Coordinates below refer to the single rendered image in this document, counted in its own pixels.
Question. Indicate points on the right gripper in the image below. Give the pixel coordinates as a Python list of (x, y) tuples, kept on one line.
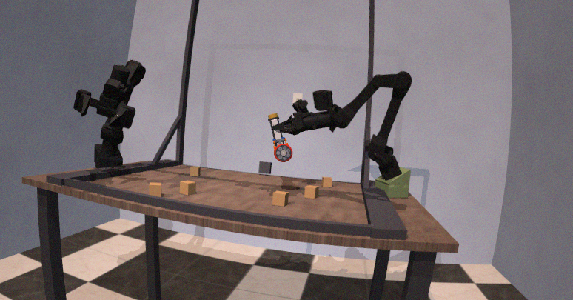
[(121, 118)]

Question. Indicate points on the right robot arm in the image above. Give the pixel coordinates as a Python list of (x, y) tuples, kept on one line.
[(117, 90)]

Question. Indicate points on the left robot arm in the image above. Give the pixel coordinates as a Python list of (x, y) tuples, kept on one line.
[(323, 101)]

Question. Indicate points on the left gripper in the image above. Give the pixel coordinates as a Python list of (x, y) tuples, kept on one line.
[(293, 125)]

